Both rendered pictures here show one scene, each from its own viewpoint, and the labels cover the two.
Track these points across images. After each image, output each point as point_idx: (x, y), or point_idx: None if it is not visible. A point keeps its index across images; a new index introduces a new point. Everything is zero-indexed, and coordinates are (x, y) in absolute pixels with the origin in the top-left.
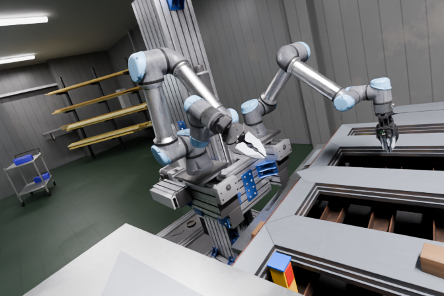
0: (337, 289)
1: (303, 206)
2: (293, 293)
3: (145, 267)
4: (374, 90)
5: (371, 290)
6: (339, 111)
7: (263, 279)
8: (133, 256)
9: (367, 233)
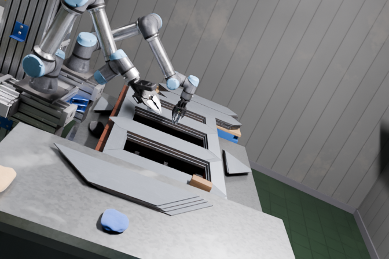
0: None
1: (122, 145)
2: (167, 177)
3: (87, 155)
4: (189, 83)
5: None
6: (168, 88)
7: (153, 171)
8: None
9: (165, 167)
